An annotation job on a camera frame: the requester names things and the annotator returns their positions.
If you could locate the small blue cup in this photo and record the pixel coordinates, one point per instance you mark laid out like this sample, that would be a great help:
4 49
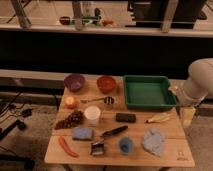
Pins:
126 146

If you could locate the light blue towel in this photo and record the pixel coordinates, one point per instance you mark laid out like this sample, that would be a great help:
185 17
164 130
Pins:
153 141

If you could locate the black handled brush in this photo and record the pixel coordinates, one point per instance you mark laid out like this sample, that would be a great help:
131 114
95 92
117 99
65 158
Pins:
98 147

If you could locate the black rectangular block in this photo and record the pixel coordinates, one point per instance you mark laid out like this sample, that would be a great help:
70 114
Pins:
124 117

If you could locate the red chili pepper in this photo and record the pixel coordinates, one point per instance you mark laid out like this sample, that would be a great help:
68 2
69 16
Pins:
66 148

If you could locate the purple grape bunch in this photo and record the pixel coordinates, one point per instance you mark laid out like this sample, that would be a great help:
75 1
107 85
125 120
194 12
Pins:
74 119

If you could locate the blue sponge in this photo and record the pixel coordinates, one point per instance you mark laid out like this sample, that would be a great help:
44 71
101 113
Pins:
82 133

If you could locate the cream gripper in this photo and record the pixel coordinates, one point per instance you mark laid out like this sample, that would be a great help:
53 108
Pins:
186 115

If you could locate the banana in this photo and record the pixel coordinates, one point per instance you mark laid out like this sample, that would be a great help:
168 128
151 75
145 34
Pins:
158 118

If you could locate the white plastic cup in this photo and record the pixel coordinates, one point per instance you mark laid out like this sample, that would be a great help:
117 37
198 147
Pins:
92 114

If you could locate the wooden table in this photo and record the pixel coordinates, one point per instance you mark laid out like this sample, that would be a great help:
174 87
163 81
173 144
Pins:
117 140

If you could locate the orange fruit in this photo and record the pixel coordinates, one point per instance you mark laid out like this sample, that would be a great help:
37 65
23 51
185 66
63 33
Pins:
71 102

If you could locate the purple bowl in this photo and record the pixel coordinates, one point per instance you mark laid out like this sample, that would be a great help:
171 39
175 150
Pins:
74 82

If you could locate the red bowl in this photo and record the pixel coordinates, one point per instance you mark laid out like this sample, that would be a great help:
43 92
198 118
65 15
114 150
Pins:
106 84

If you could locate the metal measuring spoon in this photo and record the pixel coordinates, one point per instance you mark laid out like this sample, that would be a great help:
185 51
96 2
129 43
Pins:
108 100

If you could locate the green plastic tray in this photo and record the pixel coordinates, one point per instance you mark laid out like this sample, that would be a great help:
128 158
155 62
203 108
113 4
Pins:
148 93

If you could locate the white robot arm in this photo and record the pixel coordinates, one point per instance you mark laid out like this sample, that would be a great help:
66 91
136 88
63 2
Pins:
195 89

